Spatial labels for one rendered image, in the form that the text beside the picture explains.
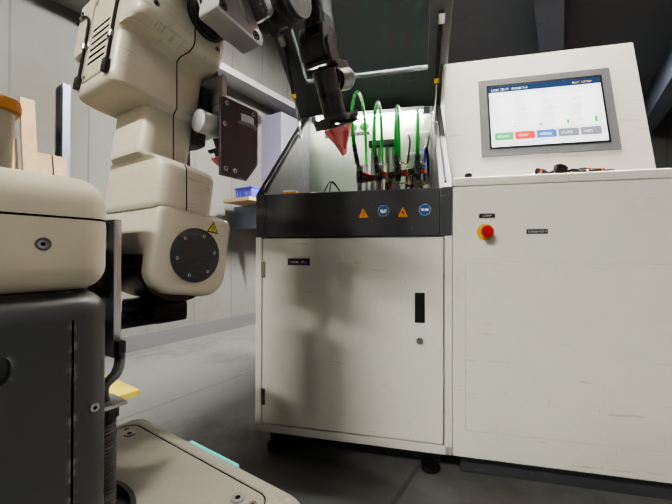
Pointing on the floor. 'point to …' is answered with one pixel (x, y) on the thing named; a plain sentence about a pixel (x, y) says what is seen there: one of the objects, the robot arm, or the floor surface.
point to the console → (561, 297)
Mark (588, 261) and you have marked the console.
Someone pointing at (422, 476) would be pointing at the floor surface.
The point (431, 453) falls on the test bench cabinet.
